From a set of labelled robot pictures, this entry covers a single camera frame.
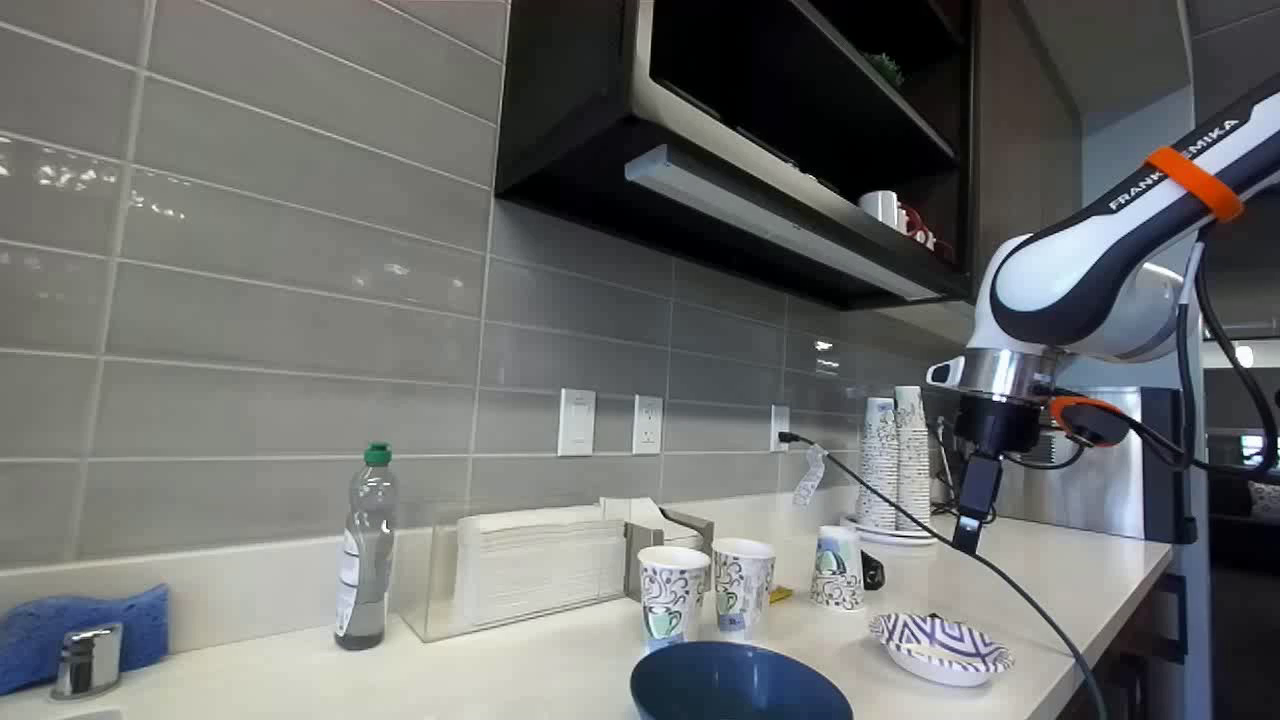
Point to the upside-down patterned paper cup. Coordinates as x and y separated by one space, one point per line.
839 579

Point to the black upper cabinet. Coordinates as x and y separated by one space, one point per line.
812 145

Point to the stainless steel appliance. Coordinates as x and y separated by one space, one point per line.
1126 489

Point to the yellow packet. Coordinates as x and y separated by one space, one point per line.
780 594

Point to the white light switch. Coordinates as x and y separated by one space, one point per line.
578 423

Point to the small black object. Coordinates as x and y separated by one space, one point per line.
872 572

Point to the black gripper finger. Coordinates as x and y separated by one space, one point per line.
964 534
979 536

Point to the white wall outlet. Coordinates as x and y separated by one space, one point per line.
646 423

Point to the clear dish soap bottle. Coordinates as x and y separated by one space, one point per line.
367 554

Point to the stack of paper cups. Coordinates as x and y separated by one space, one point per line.
893 466

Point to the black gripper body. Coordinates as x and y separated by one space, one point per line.
990 430

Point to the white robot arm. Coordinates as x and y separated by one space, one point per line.
1091 284

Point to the dark blue bowl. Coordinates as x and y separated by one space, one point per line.
734 680

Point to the chrome soap dispenser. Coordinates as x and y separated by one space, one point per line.
91 662

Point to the blue sponge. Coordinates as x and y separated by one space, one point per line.
39 628

